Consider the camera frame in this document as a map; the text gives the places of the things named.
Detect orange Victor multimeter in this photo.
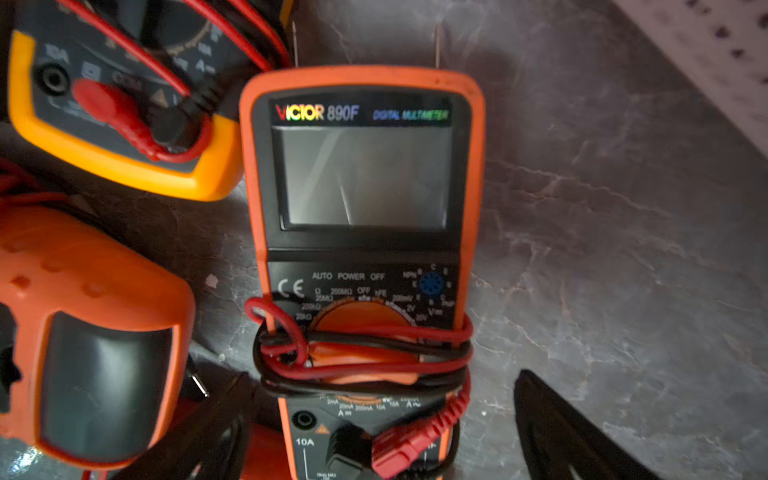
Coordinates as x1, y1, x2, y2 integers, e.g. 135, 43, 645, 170
239, 65, 486, 479

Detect orange multimeter lying sideways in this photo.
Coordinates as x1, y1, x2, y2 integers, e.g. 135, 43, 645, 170
1, 206, 195, 470

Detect white plastic basket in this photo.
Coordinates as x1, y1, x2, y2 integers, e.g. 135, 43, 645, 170
614, 0, 767, 154

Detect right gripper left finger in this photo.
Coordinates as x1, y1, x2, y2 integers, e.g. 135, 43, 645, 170
115, 372, 254, 479

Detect yellow multimeter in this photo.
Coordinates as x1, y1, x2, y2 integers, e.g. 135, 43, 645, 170
1, 1, 294, 201

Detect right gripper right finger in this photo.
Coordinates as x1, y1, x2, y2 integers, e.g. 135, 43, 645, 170
514, 369, 658, 480

